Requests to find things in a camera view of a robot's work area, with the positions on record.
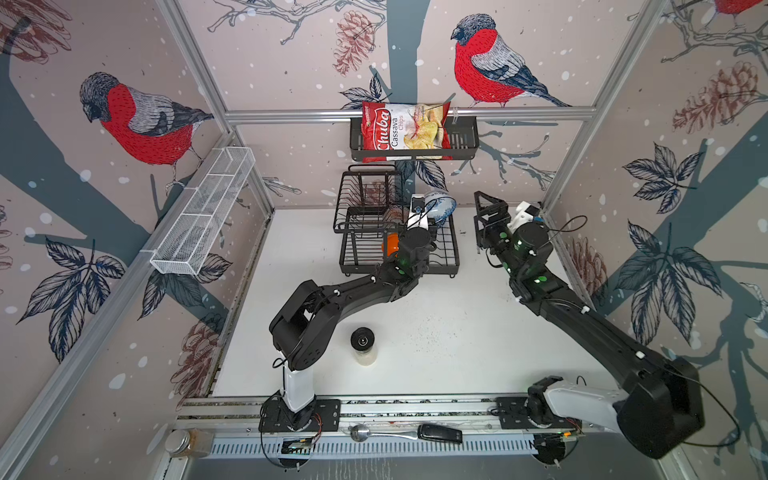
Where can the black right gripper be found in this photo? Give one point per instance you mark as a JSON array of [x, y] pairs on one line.
[[500, 214]]

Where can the blue floral bowl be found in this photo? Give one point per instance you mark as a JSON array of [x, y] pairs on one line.
[[438, 210]]

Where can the red patterned bowl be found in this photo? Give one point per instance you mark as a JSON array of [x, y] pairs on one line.
[[396, 215]]

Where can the orange plastic bowl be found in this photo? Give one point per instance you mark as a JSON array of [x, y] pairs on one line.
[[390, 244]]

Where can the black wire dish rack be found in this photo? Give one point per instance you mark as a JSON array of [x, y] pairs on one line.
[[366, 192]]

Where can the blue geometric patterned bowl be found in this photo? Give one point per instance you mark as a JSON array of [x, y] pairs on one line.
[[437, 197]]

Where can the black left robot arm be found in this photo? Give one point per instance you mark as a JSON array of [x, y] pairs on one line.
[[303, 328]]

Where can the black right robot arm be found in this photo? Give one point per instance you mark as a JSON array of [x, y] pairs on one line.
[[657, 403]]

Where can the red cassava chips bag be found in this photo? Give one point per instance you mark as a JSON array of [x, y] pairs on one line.
[[392, 127]]

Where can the black lid jar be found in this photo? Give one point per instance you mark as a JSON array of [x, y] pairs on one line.
[[363, 344]]

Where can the metal spoon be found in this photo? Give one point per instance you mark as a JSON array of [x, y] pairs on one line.
[[362, 433]]

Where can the glass jar with spice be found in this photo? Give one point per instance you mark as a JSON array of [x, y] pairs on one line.
[[193, 443]]

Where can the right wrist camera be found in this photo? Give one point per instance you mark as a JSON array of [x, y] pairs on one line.
[[524, 213]]

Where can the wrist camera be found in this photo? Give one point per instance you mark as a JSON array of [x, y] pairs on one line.
[[418, 216], [524, 213]]

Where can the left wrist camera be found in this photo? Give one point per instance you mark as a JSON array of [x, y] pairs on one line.
[[418, 216]]

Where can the black wall shelf basket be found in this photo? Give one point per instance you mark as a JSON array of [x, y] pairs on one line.
[[456, 139]]

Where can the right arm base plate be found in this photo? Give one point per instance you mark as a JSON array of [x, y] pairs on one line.
[[512, 413]]

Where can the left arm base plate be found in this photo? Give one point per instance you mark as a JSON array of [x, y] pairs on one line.
[[320, 415]]

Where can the white wire mesh basket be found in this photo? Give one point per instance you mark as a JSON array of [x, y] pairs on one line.
[[186, 246]]

